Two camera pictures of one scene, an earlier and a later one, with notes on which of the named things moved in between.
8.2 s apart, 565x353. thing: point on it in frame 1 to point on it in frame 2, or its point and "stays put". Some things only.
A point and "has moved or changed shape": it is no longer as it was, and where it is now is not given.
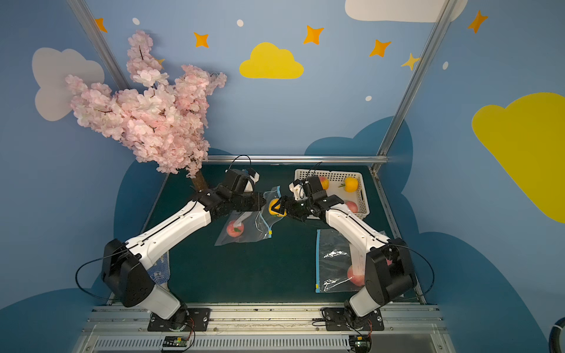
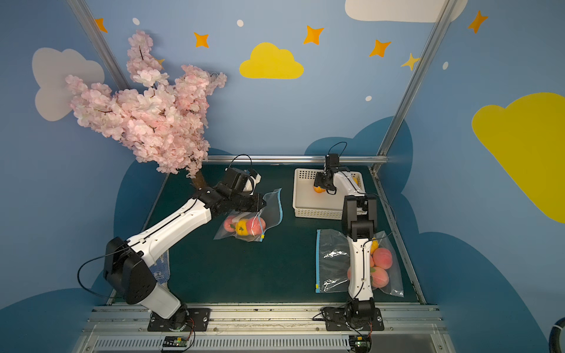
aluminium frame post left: [93, 30] stays put
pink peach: [352, 206] has moved or changed shape
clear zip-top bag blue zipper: [333, 259] stays put
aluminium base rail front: [407, 328] stays put
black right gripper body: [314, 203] to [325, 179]
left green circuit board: [175, 341] stays put
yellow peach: [271, 203] to [242, 227]
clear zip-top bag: [246, 226] has moved or changed shape
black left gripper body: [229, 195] stays put
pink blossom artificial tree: [165, 126] stays put
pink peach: [235, 232] has moved or changed shape
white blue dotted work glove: [160, 271] stays put
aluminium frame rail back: [297, 158] stays put
